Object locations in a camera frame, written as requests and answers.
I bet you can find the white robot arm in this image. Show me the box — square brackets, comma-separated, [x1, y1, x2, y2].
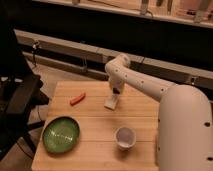
[105, 54, 213, 171]

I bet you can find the white sponge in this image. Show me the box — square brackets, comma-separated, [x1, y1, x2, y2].
[104, 94, 119, 110]

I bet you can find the white paper cup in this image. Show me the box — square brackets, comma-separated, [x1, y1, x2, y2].
[114, 126, 136, 151]

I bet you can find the green bowl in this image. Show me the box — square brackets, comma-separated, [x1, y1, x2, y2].
[42, 116, 80, 154]

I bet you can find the black chair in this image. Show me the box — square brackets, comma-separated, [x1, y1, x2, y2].
[0, 26, 49, 161]

